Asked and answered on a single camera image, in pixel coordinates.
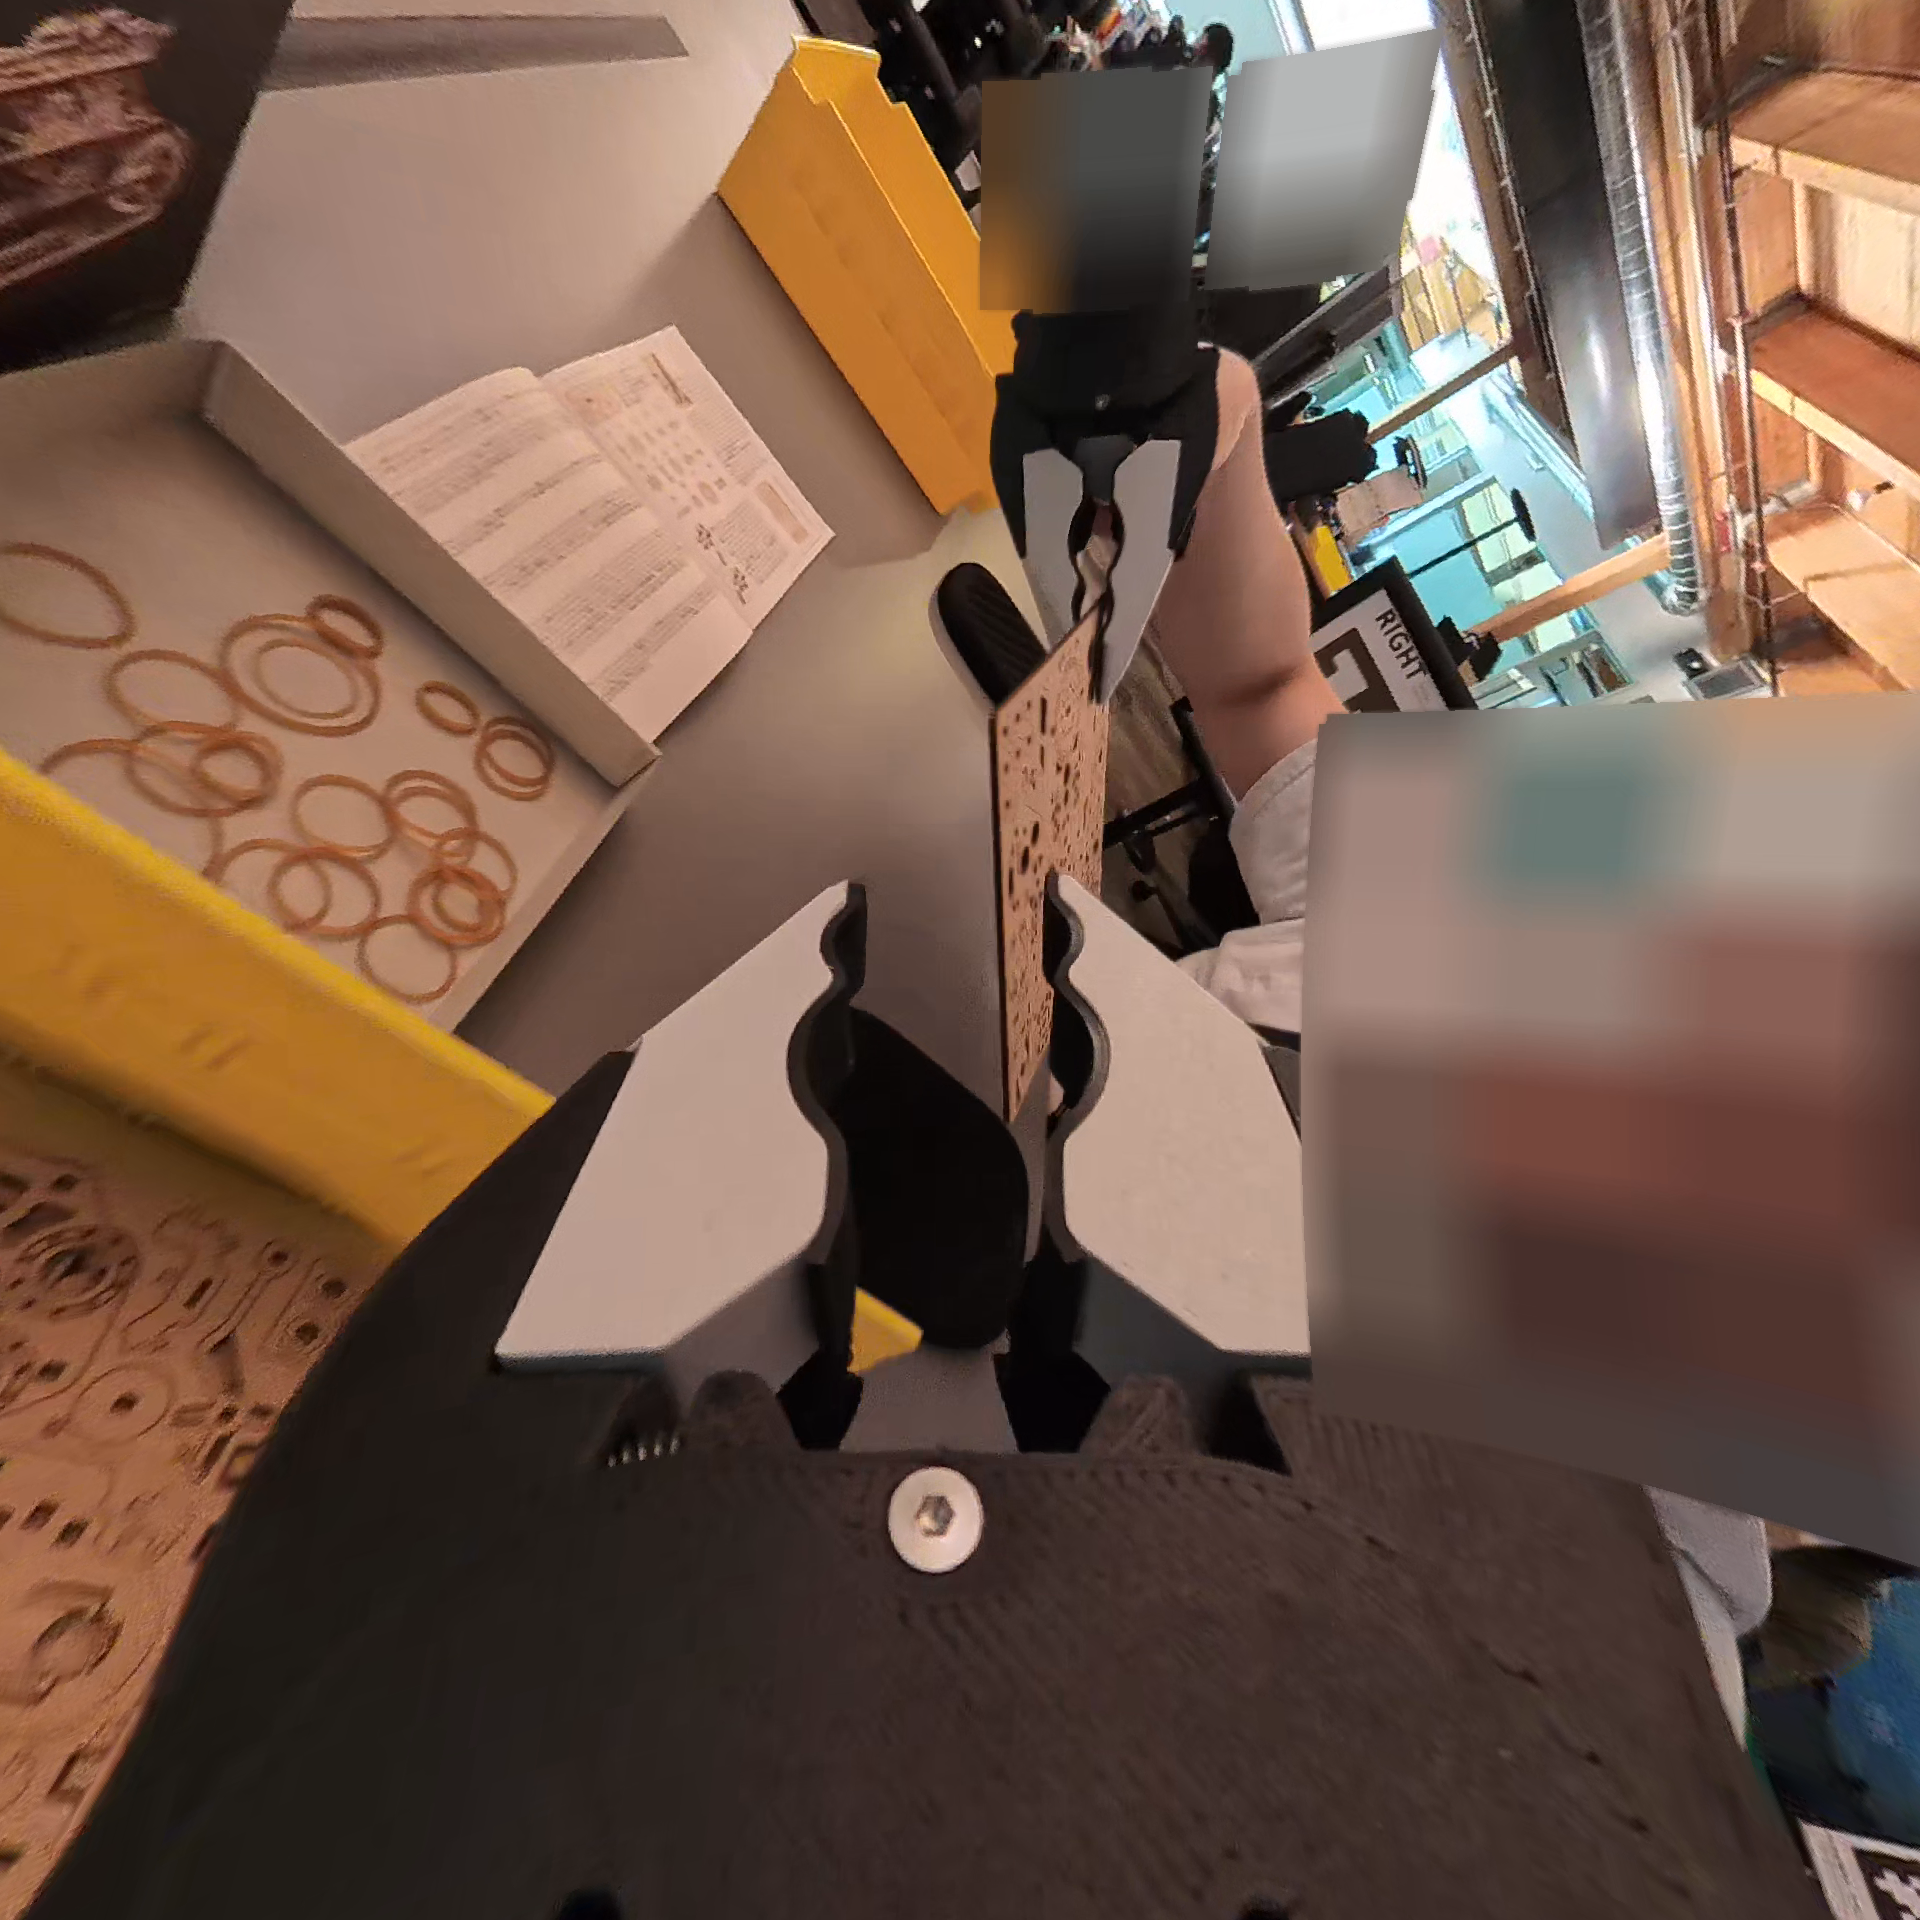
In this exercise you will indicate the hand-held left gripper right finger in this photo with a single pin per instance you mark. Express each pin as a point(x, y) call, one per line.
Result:
point(1188, 1199)

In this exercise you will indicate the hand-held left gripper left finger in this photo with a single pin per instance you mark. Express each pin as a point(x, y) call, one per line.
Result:
point(675, 1199)

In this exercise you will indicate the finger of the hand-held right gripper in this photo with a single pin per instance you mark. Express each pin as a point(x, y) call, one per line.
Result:
point(1153, 541)
point(1046, 511)

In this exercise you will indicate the laser-cut wooden part sheet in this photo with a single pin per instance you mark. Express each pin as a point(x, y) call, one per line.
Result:
point(1051, 782)

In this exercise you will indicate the yellow plastic bin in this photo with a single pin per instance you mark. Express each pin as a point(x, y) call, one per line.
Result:
point(226, 1019)
point(869, 256)

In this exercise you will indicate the stack of wooden sheets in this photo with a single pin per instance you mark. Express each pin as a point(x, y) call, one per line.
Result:
point(118, 1426)

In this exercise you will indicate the person's right forearm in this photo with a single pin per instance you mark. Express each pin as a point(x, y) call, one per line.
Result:
point(1246, 630)

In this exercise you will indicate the black model kit box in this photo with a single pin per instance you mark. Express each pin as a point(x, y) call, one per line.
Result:
point(90, 182)

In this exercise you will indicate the black chair armrest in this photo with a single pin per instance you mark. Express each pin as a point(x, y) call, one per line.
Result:
point(991, 630)

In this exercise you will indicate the white sign with black marker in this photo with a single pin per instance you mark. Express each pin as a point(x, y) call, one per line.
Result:
point(1388, 645)

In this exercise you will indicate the pile of rubber bands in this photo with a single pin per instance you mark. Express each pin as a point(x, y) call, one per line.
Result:
point(458, 897)

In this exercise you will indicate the white instruction booklet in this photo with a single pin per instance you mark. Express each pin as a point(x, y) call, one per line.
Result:
point(600, 524)

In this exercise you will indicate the large black panel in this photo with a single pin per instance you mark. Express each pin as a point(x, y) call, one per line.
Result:
point(1545, 270)

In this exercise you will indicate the white cardboard tray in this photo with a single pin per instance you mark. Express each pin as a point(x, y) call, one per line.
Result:
point(421, 524)

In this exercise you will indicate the wooden storage shelf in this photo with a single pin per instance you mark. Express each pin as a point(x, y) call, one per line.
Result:
point(1829, 378)

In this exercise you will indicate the black chair frame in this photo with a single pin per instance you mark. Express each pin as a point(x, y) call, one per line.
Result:
point(1188, 841)

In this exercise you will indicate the silver air duct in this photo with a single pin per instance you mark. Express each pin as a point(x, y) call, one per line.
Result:
point(1645, 300)

